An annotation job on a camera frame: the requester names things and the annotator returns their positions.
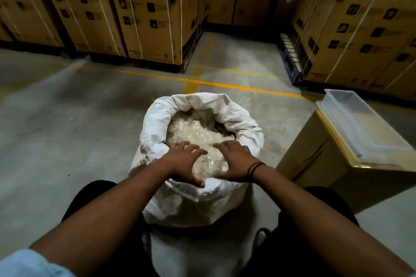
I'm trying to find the person's left forearm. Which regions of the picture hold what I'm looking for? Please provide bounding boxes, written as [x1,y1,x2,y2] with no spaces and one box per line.
[29,161,174,277]

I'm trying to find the black trousers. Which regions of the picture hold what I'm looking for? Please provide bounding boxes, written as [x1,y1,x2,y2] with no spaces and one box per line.
[61,180,360,277]

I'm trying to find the black wristbands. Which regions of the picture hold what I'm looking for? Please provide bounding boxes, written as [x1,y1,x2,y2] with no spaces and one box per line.
[246,161,266,184]

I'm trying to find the person's right forearm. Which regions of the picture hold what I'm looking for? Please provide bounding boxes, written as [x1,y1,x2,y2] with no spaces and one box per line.
[249,164,416,277]

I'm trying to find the white woven sack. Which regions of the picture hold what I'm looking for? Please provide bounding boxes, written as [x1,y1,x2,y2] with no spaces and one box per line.
[129,92,264,228]

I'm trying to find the person's right hand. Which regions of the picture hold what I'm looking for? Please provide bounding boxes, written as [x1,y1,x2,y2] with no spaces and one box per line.
[213,139,261,184]

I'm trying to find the brown cardboard box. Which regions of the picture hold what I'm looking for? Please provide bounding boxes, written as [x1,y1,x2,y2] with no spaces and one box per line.
[276,110,416,214]

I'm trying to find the translucent plastic tray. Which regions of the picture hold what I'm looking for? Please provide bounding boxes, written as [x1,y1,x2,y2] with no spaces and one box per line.
[316,89,415,166]

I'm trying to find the light blue sleeve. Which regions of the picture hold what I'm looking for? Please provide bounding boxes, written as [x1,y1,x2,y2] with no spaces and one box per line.
[0,249,77,277]

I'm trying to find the person's left hand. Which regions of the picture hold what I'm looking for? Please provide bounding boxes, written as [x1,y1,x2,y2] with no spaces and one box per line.
[161,141,208,188]

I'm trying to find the pile of clear plastic packets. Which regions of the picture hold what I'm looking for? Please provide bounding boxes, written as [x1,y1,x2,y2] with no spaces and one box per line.
[165,109,235,181]

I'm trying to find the dark blue pallet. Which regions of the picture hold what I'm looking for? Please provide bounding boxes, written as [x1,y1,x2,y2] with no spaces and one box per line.
[277,32,307,86]

